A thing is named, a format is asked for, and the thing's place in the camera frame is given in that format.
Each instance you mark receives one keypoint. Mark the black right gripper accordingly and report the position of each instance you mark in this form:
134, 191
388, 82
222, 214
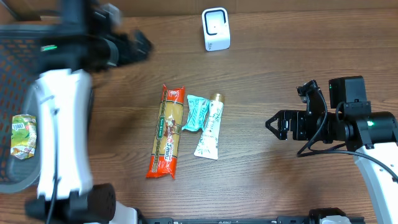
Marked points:
290, 124

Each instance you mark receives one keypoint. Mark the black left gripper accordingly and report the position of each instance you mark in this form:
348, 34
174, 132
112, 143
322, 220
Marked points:
131, 50

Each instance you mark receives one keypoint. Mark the white tube with gold cap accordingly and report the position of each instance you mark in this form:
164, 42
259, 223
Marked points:
208, 144

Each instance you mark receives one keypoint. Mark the teal snack packet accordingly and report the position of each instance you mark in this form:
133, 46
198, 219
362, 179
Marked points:
198, 108

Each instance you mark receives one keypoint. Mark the orange spaghetti packet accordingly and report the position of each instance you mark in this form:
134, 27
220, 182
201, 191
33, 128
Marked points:
164, 154

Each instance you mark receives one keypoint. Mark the green juice pouch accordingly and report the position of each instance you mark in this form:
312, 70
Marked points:
24, 136

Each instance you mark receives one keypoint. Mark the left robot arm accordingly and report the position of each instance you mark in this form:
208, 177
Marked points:
99, 205

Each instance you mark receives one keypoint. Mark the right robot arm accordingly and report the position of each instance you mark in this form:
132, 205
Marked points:
348, 126

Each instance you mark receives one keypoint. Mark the white barcode scanner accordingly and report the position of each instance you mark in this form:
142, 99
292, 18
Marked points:
216, 29

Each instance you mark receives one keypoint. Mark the grey plastic basket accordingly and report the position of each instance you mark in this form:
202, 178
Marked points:
15, 93

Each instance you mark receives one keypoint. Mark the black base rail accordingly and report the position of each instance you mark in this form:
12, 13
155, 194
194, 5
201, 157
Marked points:
315, 216

